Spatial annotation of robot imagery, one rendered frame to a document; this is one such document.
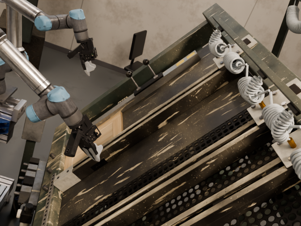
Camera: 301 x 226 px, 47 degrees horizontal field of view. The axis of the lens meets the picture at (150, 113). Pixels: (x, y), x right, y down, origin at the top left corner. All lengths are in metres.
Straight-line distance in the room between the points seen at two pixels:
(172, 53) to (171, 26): 3.31
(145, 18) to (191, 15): 0.68
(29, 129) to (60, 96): 1.00
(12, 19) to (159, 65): 0.90
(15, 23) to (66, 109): 0.95
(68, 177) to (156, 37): 3.96
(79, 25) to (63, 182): 0.81
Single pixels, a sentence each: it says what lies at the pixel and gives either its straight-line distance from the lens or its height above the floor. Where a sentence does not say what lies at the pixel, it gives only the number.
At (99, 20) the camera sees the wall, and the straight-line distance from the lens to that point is 5.55.
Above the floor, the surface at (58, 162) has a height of 0.89.
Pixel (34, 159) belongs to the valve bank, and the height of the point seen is 0.76.
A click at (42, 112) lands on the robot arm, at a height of 1.43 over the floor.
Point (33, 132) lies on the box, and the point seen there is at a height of 0.82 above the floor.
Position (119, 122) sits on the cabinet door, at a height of 1.22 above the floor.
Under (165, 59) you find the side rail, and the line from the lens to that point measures 2.16.
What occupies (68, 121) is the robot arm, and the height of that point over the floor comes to 1.43.
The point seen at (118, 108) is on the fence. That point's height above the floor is 1.24.
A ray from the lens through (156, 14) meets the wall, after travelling 5.42.
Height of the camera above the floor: 2.18
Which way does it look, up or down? 27 degrees down
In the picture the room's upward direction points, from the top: 22 degrees clockwise
